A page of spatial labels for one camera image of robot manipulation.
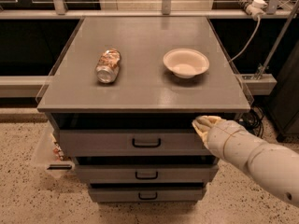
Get crushed soda can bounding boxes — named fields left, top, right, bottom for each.
left=95, top=49, right=121, bottom=84

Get dark cabinet at right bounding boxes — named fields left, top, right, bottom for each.
left=266, top=44, right=299, bottom=142

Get grey top drawer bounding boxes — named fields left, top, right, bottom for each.
left=55, top=130, right=210, bottom=157

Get black middle drawer handle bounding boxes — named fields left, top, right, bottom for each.
left=135, top=171, right=159, bottom=180

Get white power cable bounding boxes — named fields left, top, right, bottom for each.
left=227, top=14, right=262, bottom=63

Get grey bottom drawer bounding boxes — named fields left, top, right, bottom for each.
left=89, top=187, right=206, bottom=203

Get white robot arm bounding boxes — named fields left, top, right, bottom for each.
left=192, top=116, right=299, bottom=207

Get black floor cables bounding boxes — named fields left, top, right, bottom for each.
left=238, top=105, right=265, bottom=139

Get clear plastic side bin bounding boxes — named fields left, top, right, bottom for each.
left=31, top=123, right=75, bottom=179

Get black bottom drawer handle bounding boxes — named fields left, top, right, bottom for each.
left=138, top=192, right=158, bottom=201

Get black drawer handle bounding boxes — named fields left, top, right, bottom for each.
left=138, top=192, right=158, bottom=201
left=135, top=171, right=159, bottom=180
left=132, top=138, right=162, bottom=148

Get grey middle drawer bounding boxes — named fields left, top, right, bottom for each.
left=76, top=156, right=218, bottom=184

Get white power strip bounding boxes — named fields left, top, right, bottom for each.
left=235, top=0, right=267, bottom=21

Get grey drawer cabinet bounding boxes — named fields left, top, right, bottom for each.
left=36, top=16, right=251, bottom=133

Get white paper bowl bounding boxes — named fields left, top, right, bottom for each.
left=163, top=49, right=209, bottom=78

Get metal diagonal strut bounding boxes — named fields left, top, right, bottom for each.
left=253, top=0, right=299, bottom=80

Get grey drawer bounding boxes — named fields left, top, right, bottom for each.
left=89, top=187, right=206, bottom=203
left=76, top=156, right=218, bottom=184
left=55, top=130, right=210, bottom=157

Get black top drawer handle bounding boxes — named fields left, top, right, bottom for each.
left=132, top=138, right=162, bottom=148

